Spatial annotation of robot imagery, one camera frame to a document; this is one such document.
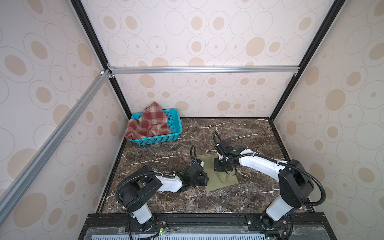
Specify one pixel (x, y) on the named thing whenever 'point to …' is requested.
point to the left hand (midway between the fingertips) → (214, 179)
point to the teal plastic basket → (174, 122)
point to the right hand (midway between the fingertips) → (215, 168)
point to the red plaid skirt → (153, 122)
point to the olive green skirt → (217, 180)
